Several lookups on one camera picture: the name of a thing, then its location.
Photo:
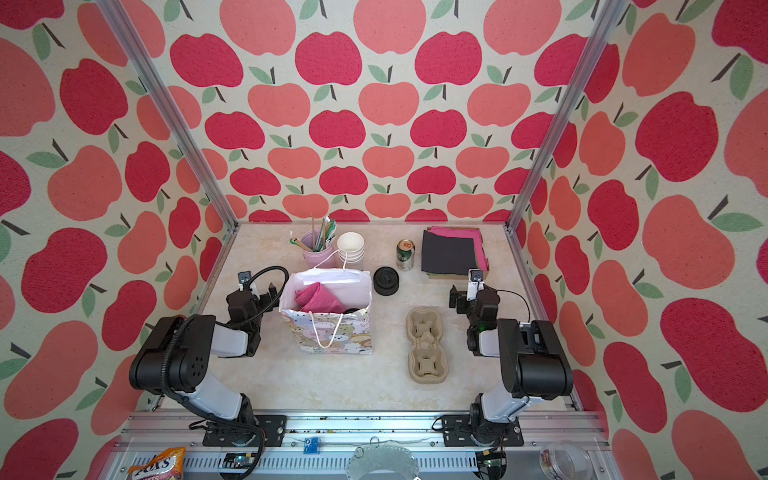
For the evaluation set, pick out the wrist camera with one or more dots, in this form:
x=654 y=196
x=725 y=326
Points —
x=244 y=280
x=475 y=283

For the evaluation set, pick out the brown cardboard cup carrier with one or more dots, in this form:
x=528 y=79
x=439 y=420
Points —
x=427 y=359

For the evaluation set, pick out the pink paper napkin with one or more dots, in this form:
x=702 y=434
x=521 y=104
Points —
x=316 y=298

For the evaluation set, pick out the green beverage can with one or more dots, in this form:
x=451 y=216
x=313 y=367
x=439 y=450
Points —
x=405 y=254

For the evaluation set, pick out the stack of pink napkins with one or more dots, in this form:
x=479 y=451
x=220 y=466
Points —
x=453 y=251

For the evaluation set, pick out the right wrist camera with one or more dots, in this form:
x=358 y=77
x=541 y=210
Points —
x=475 y=283

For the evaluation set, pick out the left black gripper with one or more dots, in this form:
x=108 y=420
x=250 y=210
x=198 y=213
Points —
x=265 y=303

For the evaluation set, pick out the orange snack packet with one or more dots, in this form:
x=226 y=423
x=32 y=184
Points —
x=168 y=465

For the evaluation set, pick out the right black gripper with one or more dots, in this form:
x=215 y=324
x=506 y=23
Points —
x=461 y=296

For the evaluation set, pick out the wrapped straws and stirrers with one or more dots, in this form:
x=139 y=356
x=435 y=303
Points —
x=319 y=239

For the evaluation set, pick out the white patterned paper gift bag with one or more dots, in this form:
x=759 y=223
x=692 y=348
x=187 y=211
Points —
x=328 y=333

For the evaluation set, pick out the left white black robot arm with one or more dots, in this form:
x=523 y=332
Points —
x=174 y=362

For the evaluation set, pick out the pink straw holder cup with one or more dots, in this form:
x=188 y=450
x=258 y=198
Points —
x=326 y=257

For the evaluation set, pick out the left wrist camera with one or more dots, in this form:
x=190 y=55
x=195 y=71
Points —
x=244 y=280

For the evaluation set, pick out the stack of white paper cups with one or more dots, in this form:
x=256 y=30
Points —
x=351 y=250

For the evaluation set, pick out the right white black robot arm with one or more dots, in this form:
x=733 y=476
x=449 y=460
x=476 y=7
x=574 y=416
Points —
x=533 y=370

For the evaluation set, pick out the stack of black cup lids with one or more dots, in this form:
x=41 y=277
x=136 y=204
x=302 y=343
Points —
x=386 y=281

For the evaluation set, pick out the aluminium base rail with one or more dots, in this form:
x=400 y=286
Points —
x=414 y=445

